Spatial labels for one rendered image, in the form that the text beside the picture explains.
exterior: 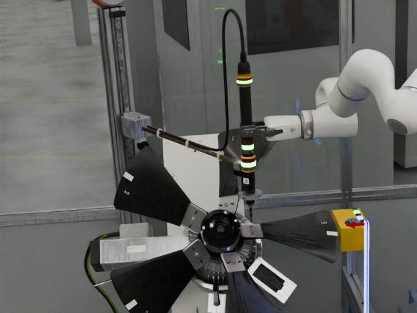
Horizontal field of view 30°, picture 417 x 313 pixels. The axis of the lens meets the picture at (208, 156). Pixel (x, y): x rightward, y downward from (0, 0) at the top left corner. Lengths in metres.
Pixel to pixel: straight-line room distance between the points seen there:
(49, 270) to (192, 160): 0.88
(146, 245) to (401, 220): 1.19
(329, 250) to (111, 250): 0.68
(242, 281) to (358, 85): 0.71
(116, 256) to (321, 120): 0.77
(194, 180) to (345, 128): 0.63
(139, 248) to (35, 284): 0.91
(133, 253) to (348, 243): 0.73
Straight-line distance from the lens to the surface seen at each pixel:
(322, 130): 2.24
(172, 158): 2.67
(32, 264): 3.24
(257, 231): 2.35
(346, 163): 3.09
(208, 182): 2.64
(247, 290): 2.31
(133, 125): 2.72
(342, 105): 2.07
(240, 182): 2.31
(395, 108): 1.82
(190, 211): 2.37
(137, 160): 2.40
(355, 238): 2.67
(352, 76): 1.94
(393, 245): 3.27
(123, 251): 2.47
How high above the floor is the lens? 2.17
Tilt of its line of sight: 19 degrees down
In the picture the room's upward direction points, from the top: 4 degrees counter-clockwise
